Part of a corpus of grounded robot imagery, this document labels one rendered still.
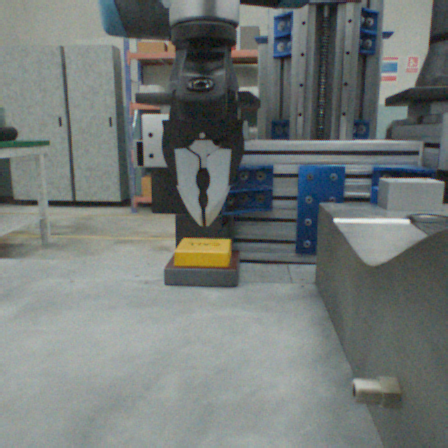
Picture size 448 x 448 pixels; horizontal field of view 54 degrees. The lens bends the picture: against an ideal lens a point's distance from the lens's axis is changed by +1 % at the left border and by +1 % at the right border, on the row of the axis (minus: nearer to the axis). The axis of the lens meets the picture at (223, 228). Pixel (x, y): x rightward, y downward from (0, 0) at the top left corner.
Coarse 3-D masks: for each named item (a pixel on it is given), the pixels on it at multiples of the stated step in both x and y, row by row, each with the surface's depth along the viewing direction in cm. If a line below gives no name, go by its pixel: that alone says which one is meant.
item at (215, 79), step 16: (192, 48) 46; (208, 48) 45; (224, 48) 45; (192, 64) 43; (208, 64) 43; (224, 64) 42; (192, 80) 40; (208, 80) 40; (224, 80) 40; (176, 96) 39; (192, 96) 38; (208, 96) 38; (224, 96) 39; (192, 112) 39; (208, 112) 39; (224, 112) 40
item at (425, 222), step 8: (408, 216) 38; (416, 216) 40; (424, 216) 40; (432, 216) 39; (440, 216) 39; (416, 224) 36; (424, 224) 38; (432, 224) 38; (440, 224) 38; (432, 232) 36
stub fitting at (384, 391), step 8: (376, 376) 22; (352, 384) 22; (360, 384) 21; (368, 384) 21; (376, 384) 21; (384, 384) 21; (392, 384) 21; (352, 392) 22; (360, 392) 21; (368, 392) 21; (376, 392) 21; (384, 392) 20; (392, 392) 20; (400, 392) 20; (360, 400) 21; (368, 400) 21; (376, 400) 21; (384, 400) 20; (392, 400) 20; (400, 400) 20
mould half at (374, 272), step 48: (336, 240) 36; (384, 240) 32; (432, 240) 17; (336, 288) 36; (384, 288) 23; (432, 288) 17; (384, 336) 23; (432, 336) 17; (432, 384) 17; (384, 432) 23; (432, 432) 17
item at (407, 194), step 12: (384, 180) 43; (396, 180) 42; (408, 180) 42; (420, 180) 42; (432, 180) 42; (372, 192) 48; (384, 192) 43; (396, 192) 41; (408, 192) 41; (420, 192) 41; (432, 192) 41; (384, 204) 43; (396, 204) 42; (408, 204) 41; (420, 204) 41; (432, 204) 41
